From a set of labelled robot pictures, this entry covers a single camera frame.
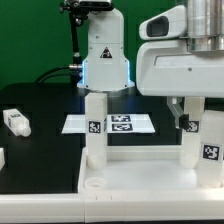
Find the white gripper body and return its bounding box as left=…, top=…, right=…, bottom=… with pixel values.
left=137, top=40, right=224, bottom=98

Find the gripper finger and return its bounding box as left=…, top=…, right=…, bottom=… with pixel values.
left=167, top=96, right=189, bottom=130

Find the white desk tabletop tray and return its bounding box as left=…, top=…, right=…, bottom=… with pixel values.
left=78, top=146, right=224, bottom=194

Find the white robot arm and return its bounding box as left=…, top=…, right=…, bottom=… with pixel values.
left=136, top=0, right=224, bottom=129

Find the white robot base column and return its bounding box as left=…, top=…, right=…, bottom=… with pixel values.
left=77, top=8, right=135, bottom=94

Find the white marker sheet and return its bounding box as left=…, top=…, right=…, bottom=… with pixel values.
left=62, top=114, right=155, bottom=134

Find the white front fence bar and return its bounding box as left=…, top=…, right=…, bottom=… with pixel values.
left=0, top=189, right=224, bottom=223

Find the black cable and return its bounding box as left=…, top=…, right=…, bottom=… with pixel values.
left=34, top=66, right=83, bottom=84

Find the white obstacle wall left piece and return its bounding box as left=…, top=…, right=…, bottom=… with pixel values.
left=0, top=148, right=5, bottom=171

